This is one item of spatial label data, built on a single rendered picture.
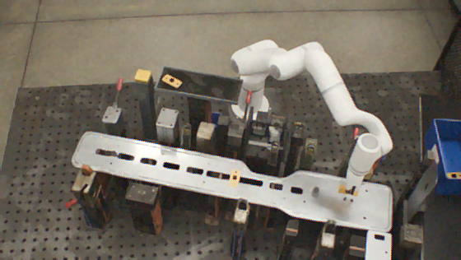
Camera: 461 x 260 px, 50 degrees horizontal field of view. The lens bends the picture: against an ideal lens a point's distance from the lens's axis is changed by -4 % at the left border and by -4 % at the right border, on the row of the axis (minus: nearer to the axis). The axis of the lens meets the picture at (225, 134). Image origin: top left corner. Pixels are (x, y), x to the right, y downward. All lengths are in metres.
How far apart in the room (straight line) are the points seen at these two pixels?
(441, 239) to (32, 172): 1.90
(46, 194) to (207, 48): 1.99
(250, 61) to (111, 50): 2.04
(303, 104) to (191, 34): 1.62
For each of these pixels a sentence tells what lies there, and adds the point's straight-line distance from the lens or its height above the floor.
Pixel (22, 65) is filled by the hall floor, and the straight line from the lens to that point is 4.20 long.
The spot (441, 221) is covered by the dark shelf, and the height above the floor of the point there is 1.03.
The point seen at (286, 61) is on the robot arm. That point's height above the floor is 1.45.
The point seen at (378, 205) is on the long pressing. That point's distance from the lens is 2.20.
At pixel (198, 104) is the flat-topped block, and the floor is 1.06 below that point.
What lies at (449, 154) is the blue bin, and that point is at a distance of 2.42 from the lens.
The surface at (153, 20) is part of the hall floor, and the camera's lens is 4.33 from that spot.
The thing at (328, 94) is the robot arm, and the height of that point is 1.48.
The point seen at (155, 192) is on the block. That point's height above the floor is 1.03.
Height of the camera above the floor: 2.84
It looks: 54 degrees down
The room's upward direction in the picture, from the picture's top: 2 degrees clockwise
